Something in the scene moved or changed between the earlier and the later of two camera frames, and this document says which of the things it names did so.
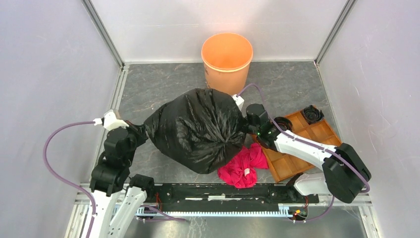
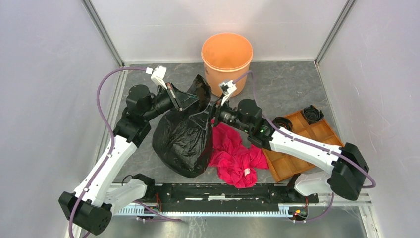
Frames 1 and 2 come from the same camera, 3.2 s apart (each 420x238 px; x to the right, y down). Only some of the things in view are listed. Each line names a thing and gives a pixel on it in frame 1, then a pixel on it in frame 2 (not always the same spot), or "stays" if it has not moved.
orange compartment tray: x=284 y=165 stays
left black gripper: x=140 y=130 to x=180 y=100
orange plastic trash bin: x=227 y=57 stays
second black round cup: x=285 y=123 stays
